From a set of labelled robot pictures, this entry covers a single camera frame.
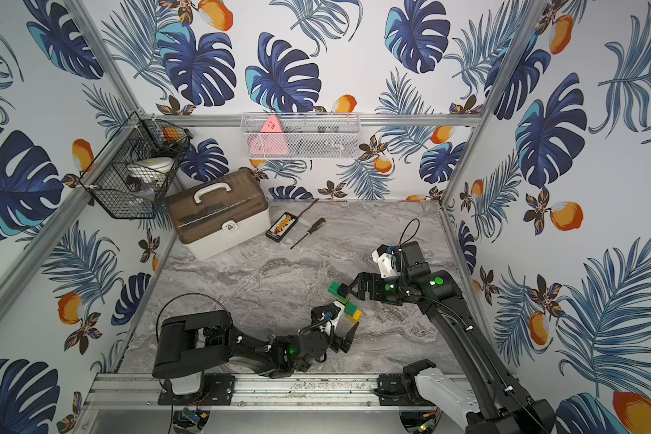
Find pink triangle card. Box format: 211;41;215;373
247;115;289;159

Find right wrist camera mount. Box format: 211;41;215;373
372;242;430;280

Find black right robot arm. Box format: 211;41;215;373
340;271;556;433

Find white storage box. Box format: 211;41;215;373
165;168;271;260

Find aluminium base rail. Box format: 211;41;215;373
75;368;482;433

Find dark green long brick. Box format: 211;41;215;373
328;282;350;304
344;303;362;321

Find black bit holder case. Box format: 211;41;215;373
265;212;298;243

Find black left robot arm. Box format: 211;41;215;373
152;304;359;396

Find black yellow screwdriver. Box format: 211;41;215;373
290;217;327;250

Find white round object in basket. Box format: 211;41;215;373
127;157;174;184

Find black wire basket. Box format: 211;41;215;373
79;112;193;220

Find yellow square brick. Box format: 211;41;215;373
347;309;362;324

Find clear mesh wall shelf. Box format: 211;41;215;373
241;112;362;160

